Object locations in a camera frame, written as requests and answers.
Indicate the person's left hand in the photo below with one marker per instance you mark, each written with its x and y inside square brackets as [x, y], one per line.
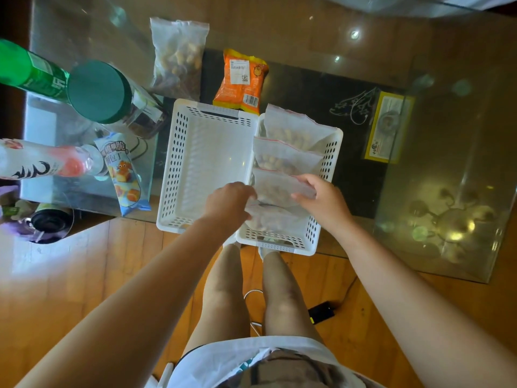
[226, 204]

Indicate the person's right hand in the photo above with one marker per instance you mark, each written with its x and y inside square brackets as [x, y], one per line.
[327, 204]

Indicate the person's right thumb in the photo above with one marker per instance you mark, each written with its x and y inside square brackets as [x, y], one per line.
[302, 196]

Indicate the person's left fingers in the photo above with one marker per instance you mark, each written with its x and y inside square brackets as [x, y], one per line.
[245, 197]

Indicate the clear zip bag of nuts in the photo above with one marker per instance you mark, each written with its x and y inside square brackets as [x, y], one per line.
[274, 220]
[282, 155]
[276, 187]
[297, 127]

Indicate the person's right forearm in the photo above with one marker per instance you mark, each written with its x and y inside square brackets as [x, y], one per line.
[420, 315]

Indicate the person's left forearm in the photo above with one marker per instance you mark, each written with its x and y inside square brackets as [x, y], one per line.
[121, 315]

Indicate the white perforated plastic basket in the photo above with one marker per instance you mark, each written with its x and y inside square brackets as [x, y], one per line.
[329, 157]
[210, 157]

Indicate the person's left leg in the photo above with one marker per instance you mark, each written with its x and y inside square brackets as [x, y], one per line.
[224, 290]

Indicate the person's leg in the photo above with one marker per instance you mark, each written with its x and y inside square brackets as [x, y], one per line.
[284, 294]
[224, 290]

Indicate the black patterned mat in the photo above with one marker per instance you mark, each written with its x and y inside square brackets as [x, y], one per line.
[323, 100]

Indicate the person's right leg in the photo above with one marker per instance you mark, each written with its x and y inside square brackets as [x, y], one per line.
[284, 294]

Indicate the yellow framed clear packet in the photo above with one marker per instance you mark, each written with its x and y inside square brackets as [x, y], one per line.
[388, 127]

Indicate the orange snack packet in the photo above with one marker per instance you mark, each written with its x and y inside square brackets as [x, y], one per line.
[242, 82]

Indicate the black power adapter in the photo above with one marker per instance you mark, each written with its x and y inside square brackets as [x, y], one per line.
[321, 313]

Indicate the blue cartoon snack packet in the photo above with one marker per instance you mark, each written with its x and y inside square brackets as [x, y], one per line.
[123, 173]

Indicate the large clear bag of nuts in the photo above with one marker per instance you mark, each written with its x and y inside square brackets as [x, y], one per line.
[177, 56]

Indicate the white shirt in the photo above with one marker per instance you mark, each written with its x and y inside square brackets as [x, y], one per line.
[210, 359]

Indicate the brown patterned shorts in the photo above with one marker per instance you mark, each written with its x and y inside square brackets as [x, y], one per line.
[286, 371]

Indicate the clear jar with green lid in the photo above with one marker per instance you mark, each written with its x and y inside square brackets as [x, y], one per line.
[101, 92]

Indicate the black round bottle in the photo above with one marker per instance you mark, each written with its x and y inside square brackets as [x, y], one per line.
[50, 220]

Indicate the white and pink bottle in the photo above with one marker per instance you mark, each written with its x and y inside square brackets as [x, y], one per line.
[36, 159]

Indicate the green plastic bottle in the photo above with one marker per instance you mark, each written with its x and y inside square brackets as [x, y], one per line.
[28, 72]

